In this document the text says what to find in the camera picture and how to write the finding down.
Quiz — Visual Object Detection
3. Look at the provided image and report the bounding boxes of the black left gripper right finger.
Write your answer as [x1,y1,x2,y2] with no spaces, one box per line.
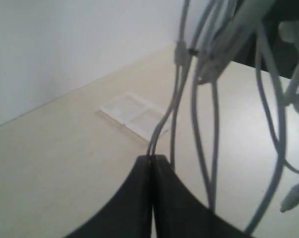
[151,155,250,238]

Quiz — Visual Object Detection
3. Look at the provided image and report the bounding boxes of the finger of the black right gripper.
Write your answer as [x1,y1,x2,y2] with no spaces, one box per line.
[232,0,299,80]

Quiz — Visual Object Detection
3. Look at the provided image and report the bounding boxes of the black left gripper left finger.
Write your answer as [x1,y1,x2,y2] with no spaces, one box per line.
[67,155,152,238]

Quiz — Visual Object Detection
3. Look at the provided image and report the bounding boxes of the white wired earphones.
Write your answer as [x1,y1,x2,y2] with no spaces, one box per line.
[146,0,299,235]

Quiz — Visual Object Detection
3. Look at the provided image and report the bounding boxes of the clear plastic open case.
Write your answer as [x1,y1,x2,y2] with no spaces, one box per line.
[100,92,166,142]

